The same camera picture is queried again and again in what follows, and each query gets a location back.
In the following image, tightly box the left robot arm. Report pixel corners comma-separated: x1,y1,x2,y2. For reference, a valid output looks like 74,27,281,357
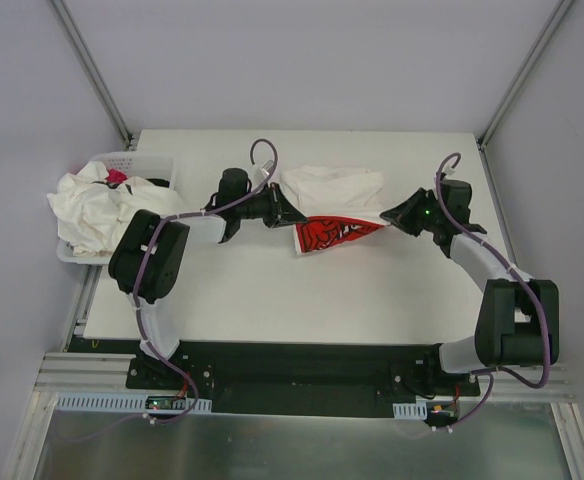
108,168,307,389

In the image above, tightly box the pink t-shirt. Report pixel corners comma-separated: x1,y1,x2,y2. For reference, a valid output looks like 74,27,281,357
106,169,127,184

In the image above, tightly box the white cable duct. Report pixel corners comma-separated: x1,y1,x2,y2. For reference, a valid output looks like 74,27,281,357
56,393,212,415
392,402,428,421

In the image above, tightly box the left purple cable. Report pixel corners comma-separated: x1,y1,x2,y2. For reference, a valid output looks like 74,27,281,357
132,138,281,361

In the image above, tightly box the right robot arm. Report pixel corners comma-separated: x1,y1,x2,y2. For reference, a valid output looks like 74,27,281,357
380,180,559,395

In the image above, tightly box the aluminium front rail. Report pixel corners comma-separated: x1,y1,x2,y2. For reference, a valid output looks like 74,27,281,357
34,352,577,403

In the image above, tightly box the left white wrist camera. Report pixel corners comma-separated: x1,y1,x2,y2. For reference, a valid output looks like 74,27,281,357
254,159,277,182

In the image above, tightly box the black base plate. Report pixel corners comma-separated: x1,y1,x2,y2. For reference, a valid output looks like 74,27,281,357
126,341,479,418

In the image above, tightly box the left white cable duct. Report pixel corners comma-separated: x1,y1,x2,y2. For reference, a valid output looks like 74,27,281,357
56,393,212,415

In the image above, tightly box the white plastic laundry basket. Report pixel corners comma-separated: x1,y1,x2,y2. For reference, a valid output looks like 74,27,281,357
56,151,179,265

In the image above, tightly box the aluminium frame post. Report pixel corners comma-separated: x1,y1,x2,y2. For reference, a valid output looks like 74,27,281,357
47,0,133,149
477,0,577,151

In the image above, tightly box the right aluminium frame post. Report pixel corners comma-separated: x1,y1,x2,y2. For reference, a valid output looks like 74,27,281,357
477,0,577,151

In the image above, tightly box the purple cable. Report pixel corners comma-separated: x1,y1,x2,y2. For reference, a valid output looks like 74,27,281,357
132,138,281,361
434,152,556,390

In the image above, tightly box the right white cable duct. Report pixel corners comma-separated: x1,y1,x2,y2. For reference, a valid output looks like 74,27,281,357
392,402,428,421

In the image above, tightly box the white t-shirt pile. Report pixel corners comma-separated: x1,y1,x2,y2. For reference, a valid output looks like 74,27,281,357
46,160,186,259

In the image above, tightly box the white red-print t-shirt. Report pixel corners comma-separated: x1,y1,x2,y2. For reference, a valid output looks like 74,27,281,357
280,166,388,255

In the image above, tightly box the left aluminium frame post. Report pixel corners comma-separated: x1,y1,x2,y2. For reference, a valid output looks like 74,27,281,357
47,0,133,149

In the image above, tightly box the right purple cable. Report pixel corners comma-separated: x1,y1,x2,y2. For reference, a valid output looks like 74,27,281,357
434,152,556,390

